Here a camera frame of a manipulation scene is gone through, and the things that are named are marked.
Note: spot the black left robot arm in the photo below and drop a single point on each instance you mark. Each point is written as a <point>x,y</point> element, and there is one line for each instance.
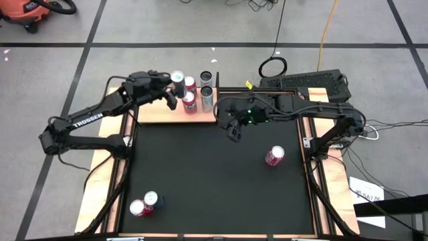
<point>87,118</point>

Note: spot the black aluminium table frame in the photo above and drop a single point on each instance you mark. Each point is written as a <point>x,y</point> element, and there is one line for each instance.
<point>118,187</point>

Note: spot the wooden shelf black metal frame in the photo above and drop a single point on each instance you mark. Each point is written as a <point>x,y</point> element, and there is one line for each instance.
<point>157,114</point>

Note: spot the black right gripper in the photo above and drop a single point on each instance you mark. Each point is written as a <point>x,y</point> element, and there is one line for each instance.
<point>242,118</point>

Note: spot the black beam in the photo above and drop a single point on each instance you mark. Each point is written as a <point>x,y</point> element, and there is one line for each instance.
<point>394,205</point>

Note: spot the red soda can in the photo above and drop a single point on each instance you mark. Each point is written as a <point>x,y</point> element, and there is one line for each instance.
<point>190,82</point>

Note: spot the yellow tag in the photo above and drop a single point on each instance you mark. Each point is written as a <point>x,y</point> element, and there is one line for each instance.
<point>249,85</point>

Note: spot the blue silver Red Bull can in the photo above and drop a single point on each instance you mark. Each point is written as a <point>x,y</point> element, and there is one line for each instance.
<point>152,198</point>
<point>179,83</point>

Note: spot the orange shop vacuum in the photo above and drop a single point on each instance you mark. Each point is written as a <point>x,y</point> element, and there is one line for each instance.
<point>23,10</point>

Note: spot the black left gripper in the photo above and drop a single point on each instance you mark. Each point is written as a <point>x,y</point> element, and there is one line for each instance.
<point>150,85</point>

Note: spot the white Celsius can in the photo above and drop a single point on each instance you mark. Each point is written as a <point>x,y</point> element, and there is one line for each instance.
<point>206,76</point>
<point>207,100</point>

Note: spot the orange Fanta can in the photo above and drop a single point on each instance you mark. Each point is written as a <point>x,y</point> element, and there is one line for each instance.
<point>189,103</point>

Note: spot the red Coca-Cola can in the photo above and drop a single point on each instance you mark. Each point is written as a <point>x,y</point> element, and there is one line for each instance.
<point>275,155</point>
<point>138,207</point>

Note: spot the metal corner bracket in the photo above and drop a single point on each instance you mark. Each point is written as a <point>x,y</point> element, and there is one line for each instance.
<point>307,142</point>

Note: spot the black perforated computer case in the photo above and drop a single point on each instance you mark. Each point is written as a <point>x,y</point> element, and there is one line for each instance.
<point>307,80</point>

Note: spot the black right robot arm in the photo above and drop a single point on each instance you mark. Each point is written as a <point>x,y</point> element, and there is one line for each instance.
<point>317,107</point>

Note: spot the white paper sign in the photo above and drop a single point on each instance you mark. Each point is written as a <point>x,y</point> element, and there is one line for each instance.
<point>364,187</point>

